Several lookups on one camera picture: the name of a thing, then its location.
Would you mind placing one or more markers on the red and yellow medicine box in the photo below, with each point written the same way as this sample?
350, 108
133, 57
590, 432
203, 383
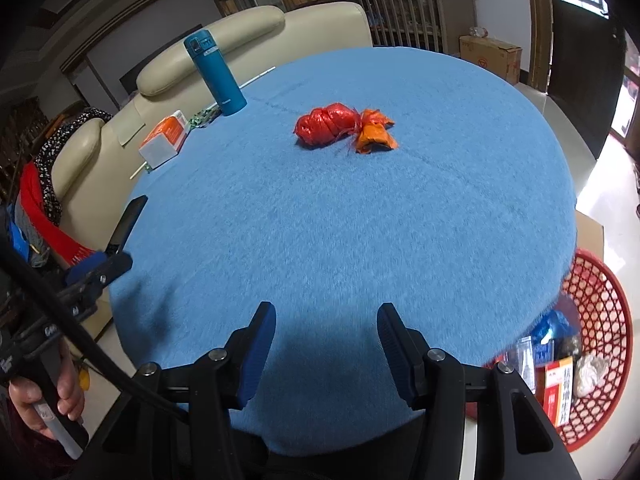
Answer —
557, 390

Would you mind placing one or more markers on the red plastic basket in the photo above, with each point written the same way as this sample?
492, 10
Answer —
600, 285

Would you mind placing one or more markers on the red cloth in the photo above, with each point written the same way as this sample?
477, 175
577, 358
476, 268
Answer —
30, 195

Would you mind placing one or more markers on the slatted wooden cabinet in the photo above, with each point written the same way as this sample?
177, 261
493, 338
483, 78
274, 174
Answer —
410, 15

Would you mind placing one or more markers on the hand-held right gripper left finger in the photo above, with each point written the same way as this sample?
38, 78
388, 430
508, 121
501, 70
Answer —
260, 355

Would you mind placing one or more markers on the wooden stick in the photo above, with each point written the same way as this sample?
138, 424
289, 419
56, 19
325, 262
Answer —
138, 171

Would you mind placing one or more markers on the brown cardboard sheet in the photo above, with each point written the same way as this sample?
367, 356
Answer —
590, 235

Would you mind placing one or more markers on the green foil packet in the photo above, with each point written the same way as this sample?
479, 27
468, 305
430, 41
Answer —
202, 117

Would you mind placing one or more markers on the beige leather sofa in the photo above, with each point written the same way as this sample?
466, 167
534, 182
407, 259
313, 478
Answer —
85, 170

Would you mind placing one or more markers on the red plastic bag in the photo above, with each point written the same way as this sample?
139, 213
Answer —
325, 125

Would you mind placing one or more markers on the teal thermos bottle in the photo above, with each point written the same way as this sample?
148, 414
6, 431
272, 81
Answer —
217, 75

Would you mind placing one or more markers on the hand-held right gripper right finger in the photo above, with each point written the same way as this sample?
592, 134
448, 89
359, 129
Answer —
395, 355

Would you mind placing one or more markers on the blue plastic bag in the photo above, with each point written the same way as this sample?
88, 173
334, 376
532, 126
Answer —
550, 325

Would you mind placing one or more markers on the white stick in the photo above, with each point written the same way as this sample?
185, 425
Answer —
257, 76

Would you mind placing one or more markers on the blue tablecloth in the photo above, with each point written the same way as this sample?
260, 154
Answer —
325, 235

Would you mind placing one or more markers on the brown cardboard box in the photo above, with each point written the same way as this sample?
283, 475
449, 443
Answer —
490, 57

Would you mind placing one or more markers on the orange and white tissue box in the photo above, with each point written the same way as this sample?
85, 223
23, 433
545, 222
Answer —
162, 142

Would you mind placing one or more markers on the person's left forearm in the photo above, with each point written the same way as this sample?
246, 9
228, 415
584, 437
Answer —
20, 455

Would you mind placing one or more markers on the dark wooden door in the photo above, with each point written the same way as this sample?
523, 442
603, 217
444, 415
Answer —
580, 60

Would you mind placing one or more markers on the clear plastic packaging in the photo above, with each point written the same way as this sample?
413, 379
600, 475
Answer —
525, 360

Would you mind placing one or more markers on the white plastic bag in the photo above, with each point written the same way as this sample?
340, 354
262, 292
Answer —
590, 375

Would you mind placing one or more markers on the orange wrapper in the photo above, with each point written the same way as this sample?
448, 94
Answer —
375, 135

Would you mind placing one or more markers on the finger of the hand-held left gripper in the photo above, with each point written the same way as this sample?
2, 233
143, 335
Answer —
87, 266
80, 307

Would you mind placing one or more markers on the person's left hand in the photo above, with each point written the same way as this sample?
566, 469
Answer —
70, 390

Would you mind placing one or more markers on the black smartphone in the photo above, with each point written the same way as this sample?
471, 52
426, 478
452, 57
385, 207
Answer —
127, 225

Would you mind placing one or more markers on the black patterned scarf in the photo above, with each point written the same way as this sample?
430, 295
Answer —
47, 160

